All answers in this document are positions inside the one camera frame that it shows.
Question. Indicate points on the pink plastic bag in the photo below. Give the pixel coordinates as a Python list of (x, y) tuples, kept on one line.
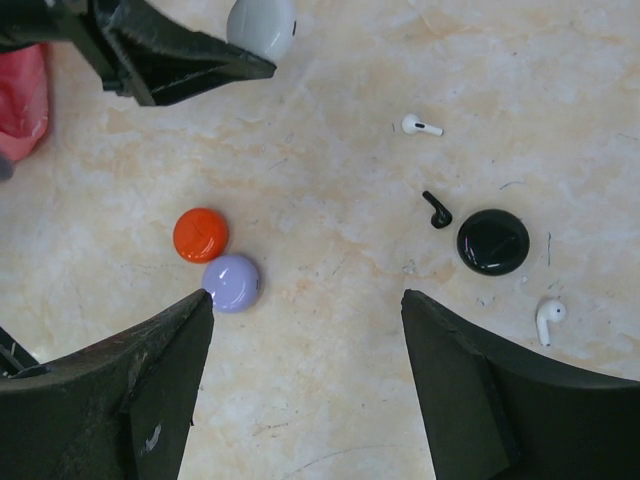
[(24, 101)]

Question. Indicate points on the orange charging case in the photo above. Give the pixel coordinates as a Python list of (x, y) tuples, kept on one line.
[(200, 235)]

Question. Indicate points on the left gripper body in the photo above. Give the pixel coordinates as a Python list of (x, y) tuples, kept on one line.
[(25, 23)]

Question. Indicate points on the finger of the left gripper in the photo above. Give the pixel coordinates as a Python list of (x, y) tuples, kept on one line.
[(159, 62)]

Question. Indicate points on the white earbud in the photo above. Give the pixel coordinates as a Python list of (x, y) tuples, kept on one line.
[(412, 124), (550, 311)]

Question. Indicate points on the black charging case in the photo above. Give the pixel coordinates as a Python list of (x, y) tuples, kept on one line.
[(493, 242)]

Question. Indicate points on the black earbud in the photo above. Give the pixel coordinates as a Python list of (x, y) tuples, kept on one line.
[(441, 217)]

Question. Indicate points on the purple charging case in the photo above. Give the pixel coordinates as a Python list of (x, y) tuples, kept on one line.
[(233, 282)]

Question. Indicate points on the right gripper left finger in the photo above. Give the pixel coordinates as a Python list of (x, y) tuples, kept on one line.
[(118, 409)]

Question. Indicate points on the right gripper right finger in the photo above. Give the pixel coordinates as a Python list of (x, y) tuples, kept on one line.
[(493, 409)]

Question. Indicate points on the white charging case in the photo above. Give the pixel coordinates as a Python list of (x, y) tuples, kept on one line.
[(265, 28)]

